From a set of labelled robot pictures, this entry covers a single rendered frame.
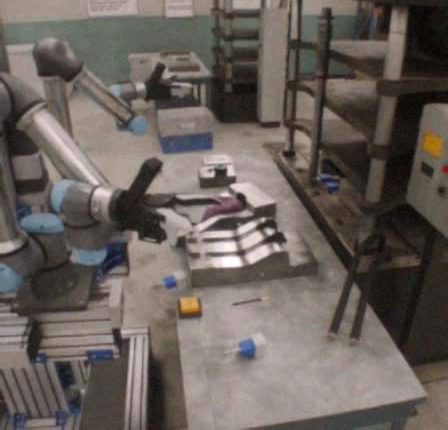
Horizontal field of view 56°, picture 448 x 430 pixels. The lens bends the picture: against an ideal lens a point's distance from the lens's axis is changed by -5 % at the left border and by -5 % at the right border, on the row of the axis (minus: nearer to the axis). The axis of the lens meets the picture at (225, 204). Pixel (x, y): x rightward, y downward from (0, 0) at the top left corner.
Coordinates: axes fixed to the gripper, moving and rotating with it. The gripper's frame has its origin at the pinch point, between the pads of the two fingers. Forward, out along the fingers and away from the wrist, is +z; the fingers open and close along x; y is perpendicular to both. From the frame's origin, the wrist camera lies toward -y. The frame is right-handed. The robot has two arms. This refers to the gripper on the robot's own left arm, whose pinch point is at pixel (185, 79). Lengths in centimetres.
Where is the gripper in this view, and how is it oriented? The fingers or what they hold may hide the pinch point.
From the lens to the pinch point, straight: 199.0
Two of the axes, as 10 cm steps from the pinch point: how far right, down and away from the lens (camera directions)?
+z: 8.4, -2.5, 4.8
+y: -0.7, 8.2, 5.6
